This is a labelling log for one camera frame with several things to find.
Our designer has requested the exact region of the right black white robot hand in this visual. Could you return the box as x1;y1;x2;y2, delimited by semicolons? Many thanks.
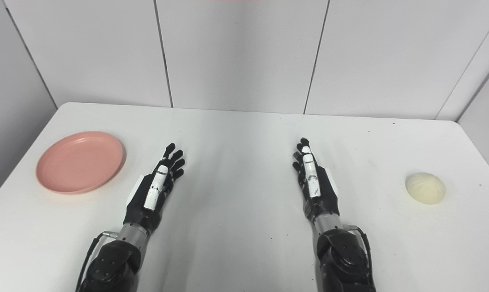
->
292;137;341;224

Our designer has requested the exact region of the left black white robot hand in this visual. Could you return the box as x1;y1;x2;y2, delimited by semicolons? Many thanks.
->
123;143;186;235

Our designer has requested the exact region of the pink round plate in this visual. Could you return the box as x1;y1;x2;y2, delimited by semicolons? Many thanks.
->
36;131;126;195

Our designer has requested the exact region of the cream steamed bun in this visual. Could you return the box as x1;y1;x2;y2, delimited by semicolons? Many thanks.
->
405;172;446;205

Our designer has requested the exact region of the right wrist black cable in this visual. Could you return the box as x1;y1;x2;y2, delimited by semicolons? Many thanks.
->
343;225;373;281

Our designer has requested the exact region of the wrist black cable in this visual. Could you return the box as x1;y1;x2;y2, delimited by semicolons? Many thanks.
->
343;225;373;281
76;230;120;292

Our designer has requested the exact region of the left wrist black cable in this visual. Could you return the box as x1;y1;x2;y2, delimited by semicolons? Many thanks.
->
76;230;120;292

